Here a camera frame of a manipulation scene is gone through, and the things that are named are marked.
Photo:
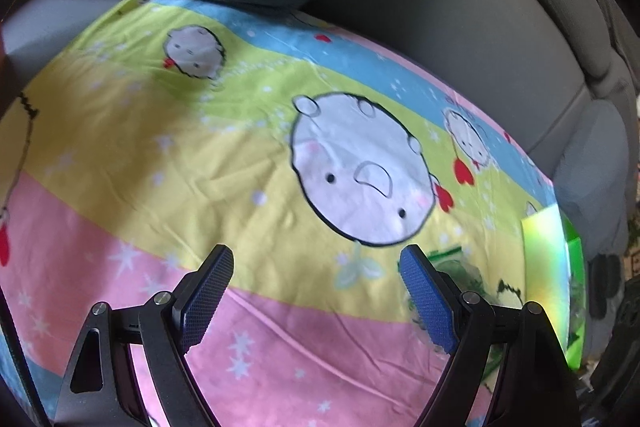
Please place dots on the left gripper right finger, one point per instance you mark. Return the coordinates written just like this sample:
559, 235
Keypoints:
535, 386

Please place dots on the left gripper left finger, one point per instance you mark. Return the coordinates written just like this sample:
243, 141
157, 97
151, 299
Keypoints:
100, 386

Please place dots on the green cardboard box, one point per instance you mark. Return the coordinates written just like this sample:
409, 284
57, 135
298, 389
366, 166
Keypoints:
555, 277

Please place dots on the cartoon print bedsheet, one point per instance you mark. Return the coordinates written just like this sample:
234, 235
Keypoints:
167, 127

